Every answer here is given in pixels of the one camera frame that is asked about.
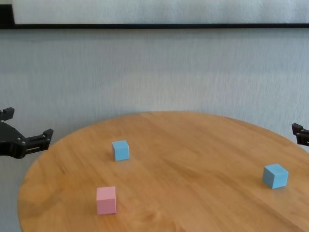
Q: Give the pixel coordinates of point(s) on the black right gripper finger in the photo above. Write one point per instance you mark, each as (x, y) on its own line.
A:
(303, 136)

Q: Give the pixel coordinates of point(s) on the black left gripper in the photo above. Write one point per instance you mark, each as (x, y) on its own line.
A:
(9, 142)

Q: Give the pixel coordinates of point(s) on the blue cube block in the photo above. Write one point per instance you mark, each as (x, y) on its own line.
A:
(275, 176)
(121, 151)

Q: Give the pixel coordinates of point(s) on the pink cube block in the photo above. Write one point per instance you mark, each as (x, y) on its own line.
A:
(106, 201)

